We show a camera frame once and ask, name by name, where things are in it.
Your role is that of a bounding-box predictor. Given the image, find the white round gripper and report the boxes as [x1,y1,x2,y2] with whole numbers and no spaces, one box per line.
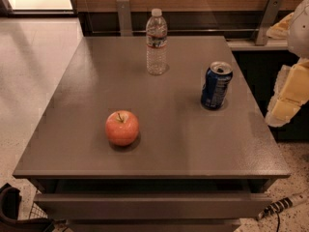
[266,0,309,128]

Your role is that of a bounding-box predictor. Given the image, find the blue pepsi can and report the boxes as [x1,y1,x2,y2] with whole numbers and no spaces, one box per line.
[201,61,233,110]

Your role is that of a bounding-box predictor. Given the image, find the clear plastic water bottle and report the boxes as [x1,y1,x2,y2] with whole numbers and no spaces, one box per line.
[146,8,168,75]

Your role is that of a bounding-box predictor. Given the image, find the grey table drawer front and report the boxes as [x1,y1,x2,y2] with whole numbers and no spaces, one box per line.
[35,193,270,220]

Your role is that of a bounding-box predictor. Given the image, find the red apple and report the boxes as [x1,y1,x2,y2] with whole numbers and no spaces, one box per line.
[105,110,139,147]

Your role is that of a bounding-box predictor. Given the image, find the dark bag on floor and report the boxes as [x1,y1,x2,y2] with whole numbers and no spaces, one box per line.
[0,184,54,232]

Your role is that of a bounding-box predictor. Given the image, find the wooden wall shelf ledge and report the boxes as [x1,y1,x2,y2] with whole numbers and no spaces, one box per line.
[227,39,288,51]

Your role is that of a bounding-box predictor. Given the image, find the right metal wall bracket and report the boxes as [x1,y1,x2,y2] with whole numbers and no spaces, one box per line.
[255,0,283,44]

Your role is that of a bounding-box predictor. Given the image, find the metal wall bracket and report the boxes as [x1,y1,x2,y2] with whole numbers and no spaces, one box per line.
[116,0,133,37]
[255,0,283,44]

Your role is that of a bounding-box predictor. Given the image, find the left metal wall bracket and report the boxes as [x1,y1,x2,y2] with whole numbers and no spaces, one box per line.
[116,0,133,37]

